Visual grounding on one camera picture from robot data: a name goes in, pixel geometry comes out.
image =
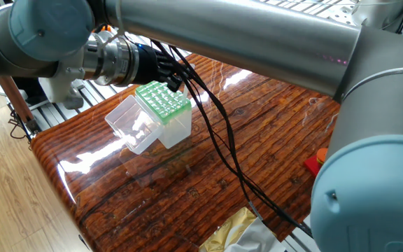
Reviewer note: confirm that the brown metal pole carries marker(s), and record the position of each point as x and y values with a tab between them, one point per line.
14	98

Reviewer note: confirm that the clear plastic box lid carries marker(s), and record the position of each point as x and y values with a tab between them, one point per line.
133	126

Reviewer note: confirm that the gold tissue pack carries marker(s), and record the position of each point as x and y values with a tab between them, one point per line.
229	231

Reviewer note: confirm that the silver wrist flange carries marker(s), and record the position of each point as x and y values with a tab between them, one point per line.
112	59

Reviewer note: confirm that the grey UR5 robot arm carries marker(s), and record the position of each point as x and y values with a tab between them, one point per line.
257	38

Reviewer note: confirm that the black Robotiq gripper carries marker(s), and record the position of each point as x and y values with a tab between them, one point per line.
149	64

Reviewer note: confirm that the green pipette tip rack box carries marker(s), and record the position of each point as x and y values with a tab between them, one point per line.
163	101

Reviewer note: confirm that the glossy wood-grain board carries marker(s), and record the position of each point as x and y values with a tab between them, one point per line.
205	168

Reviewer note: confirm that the red wooden peg toy base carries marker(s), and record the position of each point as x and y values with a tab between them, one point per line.
311	166

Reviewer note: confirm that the white wrist adapter box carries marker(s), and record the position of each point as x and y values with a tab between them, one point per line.
59	84

